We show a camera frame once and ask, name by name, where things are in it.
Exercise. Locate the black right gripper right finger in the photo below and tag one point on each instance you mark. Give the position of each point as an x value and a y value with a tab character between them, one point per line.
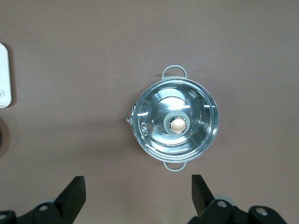
203	200

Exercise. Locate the brown round object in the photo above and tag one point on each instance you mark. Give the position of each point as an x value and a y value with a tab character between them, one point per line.
5	144

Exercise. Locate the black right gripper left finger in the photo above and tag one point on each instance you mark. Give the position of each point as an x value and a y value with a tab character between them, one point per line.
70	200

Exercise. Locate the white rectangular tray bear print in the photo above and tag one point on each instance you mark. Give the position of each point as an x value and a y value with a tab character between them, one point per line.
4	74

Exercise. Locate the glass lid with grey knob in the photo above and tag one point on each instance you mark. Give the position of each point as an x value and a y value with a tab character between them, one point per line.
151	105

